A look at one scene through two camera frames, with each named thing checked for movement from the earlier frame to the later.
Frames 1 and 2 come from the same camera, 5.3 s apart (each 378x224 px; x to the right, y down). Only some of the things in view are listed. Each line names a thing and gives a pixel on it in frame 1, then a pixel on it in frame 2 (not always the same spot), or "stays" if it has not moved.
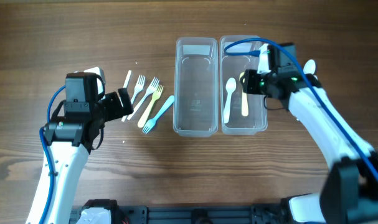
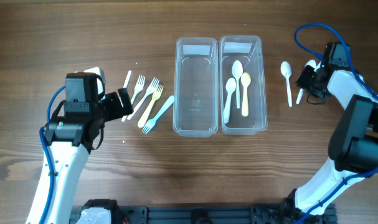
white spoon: [230, 84] stays
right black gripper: [249, 85] to [301, 81]
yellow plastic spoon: [245, 103] stays
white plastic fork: [154, 84] stays
